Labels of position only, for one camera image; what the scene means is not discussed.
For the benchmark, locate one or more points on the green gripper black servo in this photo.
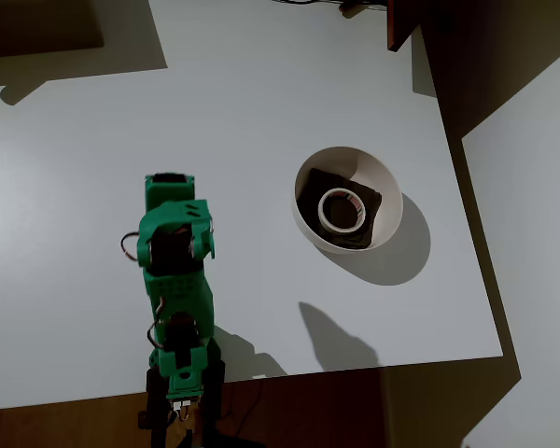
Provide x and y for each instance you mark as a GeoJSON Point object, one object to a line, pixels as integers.
{"type": "Point", "coordinates": [169, 187]}

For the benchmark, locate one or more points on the cream masking tape roll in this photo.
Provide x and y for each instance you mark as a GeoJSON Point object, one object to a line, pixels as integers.
{"type": "Point", "coordinates": [323, 210]}

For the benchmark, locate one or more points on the green SO-100 robot arm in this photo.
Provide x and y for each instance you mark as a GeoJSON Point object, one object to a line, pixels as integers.
{"type": "Point", "coordinates": [179, 284]}

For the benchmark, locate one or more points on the black cloth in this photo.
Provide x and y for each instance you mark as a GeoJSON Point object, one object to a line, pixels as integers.
{"type": "Point", "coordinates": [371, 200]}

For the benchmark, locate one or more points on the beige round bowl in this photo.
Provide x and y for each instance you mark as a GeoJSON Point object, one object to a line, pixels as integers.
{"type": "Point", "coordinates": [387, 205]}

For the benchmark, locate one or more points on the reddish brown board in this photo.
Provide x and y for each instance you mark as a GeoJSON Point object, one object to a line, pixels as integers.
{"type": "Point", "coordinates": [401, 23]}

